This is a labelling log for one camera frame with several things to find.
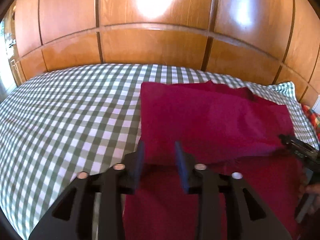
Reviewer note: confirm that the person's right hand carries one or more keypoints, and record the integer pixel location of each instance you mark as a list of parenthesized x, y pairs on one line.
[(311, 190)]

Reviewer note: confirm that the red plaid blanket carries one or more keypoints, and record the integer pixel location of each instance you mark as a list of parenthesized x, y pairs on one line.
[(313, 117)]

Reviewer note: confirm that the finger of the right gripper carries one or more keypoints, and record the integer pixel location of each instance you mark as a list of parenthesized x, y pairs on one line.
[(308, 155)]

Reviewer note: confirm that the wooden panelled headboard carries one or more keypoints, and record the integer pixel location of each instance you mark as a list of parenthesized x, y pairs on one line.
[(262, 41)]

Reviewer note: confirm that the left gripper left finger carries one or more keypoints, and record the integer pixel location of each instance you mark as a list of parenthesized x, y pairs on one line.
[(71, 215)]

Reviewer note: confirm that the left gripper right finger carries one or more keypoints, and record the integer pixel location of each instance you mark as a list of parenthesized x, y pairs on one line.
[(226, 203)]

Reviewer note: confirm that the green white checkered bedsheet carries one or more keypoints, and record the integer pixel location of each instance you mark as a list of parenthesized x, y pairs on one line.
[(85, 119)]

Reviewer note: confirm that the green checkered pillow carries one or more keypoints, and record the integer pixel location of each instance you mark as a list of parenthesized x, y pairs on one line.
[(287, 89)]

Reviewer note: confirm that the crimson red cloth garment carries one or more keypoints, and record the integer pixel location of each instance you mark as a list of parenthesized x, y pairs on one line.
[(229, 130)]

